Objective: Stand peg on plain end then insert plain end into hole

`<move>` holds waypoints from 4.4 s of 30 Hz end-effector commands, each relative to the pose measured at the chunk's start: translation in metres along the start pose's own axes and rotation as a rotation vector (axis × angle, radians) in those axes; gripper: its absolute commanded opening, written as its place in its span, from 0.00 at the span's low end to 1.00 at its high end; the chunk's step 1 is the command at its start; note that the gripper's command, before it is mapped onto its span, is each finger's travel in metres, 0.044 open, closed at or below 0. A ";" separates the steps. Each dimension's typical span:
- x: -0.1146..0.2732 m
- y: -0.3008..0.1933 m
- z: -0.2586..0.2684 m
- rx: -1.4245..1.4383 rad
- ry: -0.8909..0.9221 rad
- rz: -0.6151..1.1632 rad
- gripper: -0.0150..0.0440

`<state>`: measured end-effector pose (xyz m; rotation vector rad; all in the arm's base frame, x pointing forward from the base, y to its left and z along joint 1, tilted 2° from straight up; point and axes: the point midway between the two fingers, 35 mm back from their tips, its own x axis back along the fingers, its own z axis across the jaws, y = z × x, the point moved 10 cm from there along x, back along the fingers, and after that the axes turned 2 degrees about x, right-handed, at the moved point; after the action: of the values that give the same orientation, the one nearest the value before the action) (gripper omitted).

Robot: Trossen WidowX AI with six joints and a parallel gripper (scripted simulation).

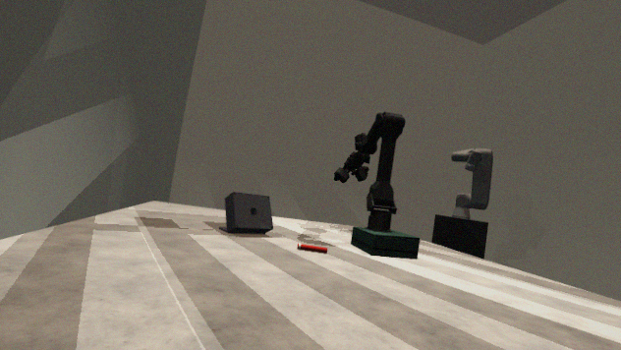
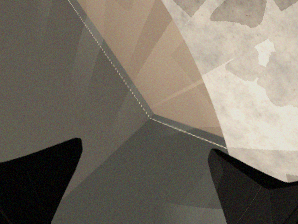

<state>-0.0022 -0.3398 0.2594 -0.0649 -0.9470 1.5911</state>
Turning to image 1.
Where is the dark red peg with white band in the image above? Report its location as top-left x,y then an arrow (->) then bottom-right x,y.
297,244 -> 327,254

